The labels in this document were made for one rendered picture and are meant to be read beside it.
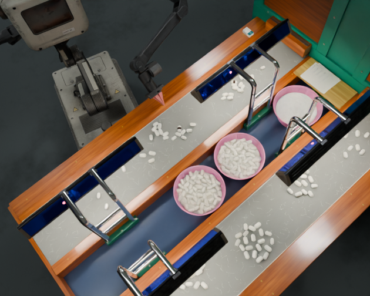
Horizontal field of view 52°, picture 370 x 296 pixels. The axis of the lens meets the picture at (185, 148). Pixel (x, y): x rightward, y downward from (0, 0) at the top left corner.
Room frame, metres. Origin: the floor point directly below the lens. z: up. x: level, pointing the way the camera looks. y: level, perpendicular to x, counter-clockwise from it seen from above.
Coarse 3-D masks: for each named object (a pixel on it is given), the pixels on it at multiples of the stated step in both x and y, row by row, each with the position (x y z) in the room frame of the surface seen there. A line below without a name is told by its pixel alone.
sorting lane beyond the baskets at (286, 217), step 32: (320, 160) 0.64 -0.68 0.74; (352, 160) 0.61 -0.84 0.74; (256, 192) 0.54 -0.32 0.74; (288, 192) 0.51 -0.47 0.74; (320, 192) 0.48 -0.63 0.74; (224, 224) 0.41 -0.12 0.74; (288, 224) 0.35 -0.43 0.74; (224, 256) 0.26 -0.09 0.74; (192, 288) 0.14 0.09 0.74; (224, 288) 0.12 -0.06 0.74
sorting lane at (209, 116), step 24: (288, 48) 1.38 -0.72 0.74; (264, 72) 1.24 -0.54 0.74; (192, 96) 1.17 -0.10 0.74; (216, 96) 1.14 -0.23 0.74; (240, 96) 1.11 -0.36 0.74; (168, 120) 1.04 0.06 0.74; (192, 120) 1.01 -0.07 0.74; (216, 120) 0.98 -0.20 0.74; (144, 144) 0.92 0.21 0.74; (168, 144) 0.89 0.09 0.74; (192, 144) 0.87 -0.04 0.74; (120, 168) 0.81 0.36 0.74; (144, 168) 0.78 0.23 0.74; (168, 168) 0.76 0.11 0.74; (96, 192) 0.70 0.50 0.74; (120, 192) 0.67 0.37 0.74; (72, 216) 0.59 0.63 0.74; (96, 216) 0.57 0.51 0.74; (48, 240) 0.49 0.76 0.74; (72, 240) 0.47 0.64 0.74
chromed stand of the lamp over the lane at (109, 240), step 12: (96, 180) 0.61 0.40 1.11; (60, 192) 0.59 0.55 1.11; (108, 192) 0.54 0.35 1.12; (72, 204) 0.52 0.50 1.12; (120, 204) 0.51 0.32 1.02; (84, 216) 0.46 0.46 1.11; (108, 216) 0.49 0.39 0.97; (132, 216) 0.52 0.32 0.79; (96, 228) 0.44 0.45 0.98; (108, 228) 0.46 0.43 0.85; (120, 228) 0.49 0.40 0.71; (108, 240) 0.43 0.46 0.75
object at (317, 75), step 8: (320, 64) 1.20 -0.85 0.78; (304, 72) 1.16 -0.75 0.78; (312, 72) 1.15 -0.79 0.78; (320, 72) 1.14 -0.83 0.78; (328, 72) 1.13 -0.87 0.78; (312, 80) 1.10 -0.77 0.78; (320, 80) 1.09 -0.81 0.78; (328, 80) 1.08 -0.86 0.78; (336, 80) 1.07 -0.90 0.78; (320, 88) 1.04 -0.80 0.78; (328, 88) 1.03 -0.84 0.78
